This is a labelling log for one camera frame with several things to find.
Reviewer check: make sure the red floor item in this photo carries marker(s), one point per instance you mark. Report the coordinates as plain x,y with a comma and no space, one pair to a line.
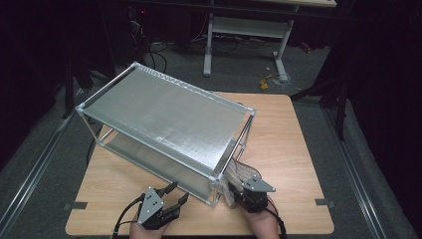
306,47

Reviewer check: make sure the beige striped cloth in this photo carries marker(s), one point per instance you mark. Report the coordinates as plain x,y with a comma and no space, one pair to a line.
242,172

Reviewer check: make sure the grey tape strip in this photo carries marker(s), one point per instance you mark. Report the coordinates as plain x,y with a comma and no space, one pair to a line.
74,205
324,202

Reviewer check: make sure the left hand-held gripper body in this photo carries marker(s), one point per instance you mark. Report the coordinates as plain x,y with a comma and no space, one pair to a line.
151,207

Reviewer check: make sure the person's right hand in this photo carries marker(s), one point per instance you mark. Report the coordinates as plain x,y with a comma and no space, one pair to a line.
262,219

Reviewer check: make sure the black computer tower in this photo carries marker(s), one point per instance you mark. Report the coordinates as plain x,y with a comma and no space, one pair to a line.
136,33

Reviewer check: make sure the metal floor rail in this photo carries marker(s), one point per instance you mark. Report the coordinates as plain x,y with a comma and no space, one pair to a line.
355,172
33,169

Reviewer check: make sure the white desk frame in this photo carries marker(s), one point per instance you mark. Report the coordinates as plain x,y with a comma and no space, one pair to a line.
207,49

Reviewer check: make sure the black stand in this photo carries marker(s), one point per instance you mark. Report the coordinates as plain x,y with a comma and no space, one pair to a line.
341,109
69,89

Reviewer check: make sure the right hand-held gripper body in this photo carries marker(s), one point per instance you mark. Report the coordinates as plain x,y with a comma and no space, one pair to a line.
253,199

